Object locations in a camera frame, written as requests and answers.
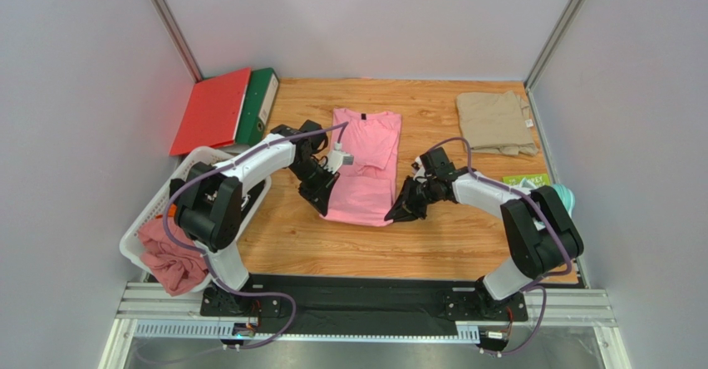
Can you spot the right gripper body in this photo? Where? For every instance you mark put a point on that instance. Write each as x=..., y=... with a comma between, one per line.
x=415, y=195

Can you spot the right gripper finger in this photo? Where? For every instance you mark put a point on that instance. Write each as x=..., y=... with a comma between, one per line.
x=408, y=193
x=404, y=213

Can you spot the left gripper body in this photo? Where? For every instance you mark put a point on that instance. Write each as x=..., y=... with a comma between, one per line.
x=316, y=179

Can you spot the pink t-shirt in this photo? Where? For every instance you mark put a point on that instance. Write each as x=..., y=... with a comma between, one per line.
x=366, y=190

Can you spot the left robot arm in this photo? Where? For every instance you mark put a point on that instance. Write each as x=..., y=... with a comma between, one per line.
x=216, y=203

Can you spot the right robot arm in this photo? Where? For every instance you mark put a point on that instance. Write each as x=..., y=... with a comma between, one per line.
x=539, y=230

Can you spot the black t-shirt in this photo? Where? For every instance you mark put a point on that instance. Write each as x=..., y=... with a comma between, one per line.
x=249, y=198

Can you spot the folded beige t-shirt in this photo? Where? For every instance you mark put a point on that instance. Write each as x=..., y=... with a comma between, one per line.
x=496, y=123

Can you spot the black base mat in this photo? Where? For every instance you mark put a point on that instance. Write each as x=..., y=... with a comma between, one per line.
x=354, y=306

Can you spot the green binder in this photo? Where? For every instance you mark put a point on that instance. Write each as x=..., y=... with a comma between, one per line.
x=258, y=103

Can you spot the green book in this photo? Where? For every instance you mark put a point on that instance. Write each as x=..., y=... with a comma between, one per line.
x=530, y=181

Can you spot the red binder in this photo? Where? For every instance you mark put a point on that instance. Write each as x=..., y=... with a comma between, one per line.
x=212, y=114

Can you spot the teal headphones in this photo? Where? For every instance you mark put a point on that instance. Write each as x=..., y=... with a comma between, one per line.
x=566, y=196

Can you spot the dusty pink garment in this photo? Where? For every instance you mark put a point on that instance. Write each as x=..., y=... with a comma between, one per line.
x=177, y=269

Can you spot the white laundry basket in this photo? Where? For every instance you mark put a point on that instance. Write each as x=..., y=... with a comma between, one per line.
x=131, y=246

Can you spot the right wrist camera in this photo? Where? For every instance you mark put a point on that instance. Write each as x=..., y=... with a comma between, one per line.
x=417, y=168

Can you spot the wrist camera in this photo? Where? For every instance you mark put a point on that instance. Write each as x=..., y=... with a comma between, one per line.
x=417, y=168
x=337, y=158

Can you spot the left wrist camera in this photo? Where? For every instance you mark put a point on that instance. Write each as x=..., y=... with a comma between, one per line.
x=337, y=158

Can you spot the aluminium mounting rail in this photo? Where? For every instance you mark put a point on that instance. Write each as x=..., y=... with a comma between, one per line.
x=147, y=309

